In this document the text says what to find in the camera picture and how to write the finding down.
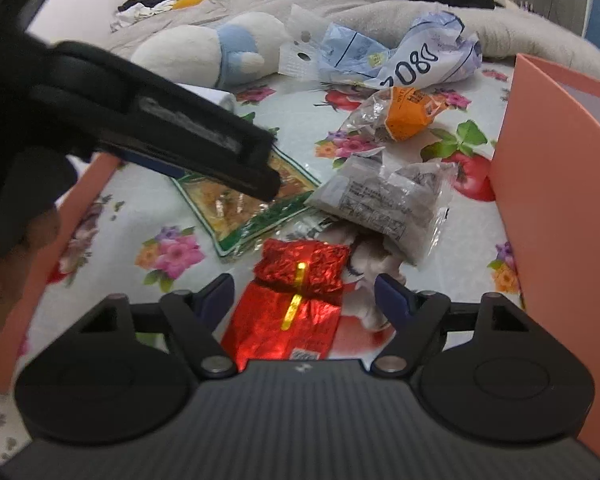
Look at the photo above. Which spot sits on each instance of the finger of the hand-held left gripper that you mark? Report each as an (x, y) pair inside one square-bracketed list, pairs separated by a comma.
[(220, 175)]

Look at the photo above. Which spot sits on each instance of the orange and silver snack packet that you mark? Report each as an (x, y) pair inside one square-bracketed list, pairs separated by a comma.
[(410, 115)]

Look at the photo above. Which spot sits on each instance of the light blue snack packet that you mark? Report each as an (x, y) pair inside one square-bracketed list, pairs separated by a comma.
[(350, 50)]

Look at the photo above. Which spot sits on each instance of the person's left hand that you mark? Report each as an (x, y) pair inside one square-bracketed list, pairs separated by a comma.
[(5, 290)]

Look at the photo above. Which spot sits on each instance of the red foil snack packet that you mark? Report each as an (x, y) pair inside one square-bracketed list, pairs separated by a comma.
[(290, 280)]

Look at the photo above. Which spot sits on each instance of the floral printed bed sheet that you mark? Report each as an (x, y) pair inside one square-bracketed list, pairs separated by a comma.
[(290, 125)]

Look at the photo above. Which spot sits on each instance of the white paper packet with holes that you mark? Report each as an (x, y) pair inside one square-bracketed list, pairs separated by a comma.
[(300, 45)]

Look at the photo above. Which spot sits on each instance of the white and blue plush toy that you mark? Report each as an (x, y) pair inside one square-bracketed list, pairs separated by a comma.
[(195, 52)]

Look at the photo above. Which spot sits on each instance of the white spray can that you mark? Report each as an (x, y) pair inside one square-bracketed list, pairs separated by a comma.
[(215, 97)]

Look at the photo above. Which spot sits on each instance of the pile of black white clothes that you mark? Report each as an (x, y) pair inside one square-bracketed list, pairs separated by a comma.
[(140, 7)]

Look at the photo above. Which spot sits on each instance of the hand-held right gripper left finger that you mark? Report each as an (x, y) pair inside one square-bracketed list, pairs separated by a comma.
[(215, 302)]

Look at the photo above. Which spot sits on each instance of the crumpled blue white bag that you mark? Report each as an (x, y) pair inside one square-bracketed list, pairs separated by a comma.
[(430, 55)]

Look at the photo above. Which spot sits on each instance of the clear grey snack packet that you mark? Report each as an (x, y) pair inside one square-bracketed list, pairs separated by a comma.
[(385, 200)]

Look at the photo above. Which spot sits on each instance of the grey blanket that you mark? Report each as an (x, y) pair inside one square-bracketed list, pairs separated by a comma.
[(505, 30)]

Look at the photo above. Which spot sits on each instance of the shallow pink box lid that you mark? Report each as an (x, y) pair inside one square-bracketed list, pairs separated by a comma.
[(65, 240)]

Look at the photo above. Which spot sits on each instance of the green bordered snack packet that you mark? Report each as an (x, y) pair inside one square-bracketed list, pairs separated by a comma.
[(230, 215)]

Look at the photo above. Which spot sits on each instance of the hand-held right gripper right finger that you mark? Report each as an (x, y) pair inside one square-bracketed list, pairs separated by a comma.
[(392, 297)]

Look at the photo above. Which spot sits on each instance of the white and pink snack packet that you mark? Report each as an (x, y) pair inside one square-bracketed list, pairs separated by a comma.
[(365, 280)]

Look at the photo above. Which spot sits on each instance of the large pink cardboard box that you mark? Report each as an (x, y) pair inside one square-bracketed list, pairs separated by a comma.
[(560, 200)]

